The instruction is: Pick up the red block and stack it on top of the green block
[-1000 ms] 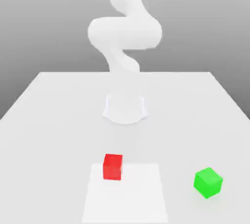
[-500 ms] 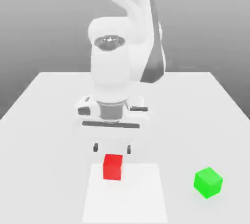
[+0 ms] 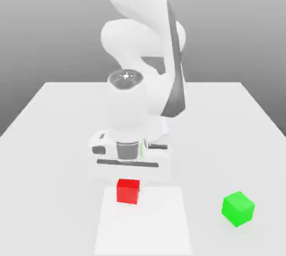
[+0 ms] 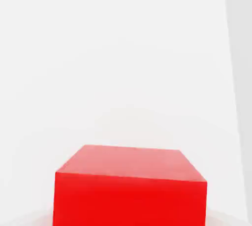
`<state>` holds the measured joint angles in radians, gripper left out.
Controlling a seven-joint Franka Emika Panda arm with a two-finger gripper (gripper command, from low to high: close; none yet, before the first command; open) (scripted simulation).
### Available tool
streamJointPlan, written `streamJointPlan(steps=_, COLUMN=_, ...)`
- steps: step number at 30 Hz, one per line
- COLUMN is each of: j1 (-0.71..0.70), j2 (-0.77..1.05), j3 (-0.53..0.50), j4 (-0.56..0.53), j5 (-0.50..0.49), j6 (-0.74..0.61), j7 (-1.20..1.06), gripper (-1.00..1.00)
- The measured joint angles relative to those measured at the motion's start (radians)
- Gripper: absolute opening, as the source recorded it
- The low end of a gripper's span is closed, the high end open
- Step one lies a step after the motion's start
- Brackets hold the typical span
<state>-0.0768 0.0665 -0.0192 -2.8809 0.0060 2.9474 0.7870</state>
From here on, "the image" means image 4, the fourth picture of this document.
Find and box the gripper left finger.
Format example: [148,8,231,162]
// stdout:
[21,210,54,226]

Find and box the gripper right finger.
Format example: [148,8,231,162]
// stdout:
[205,210,240,226]

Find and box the small red cube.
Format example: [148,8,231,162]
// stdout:
[52,144,208,226]

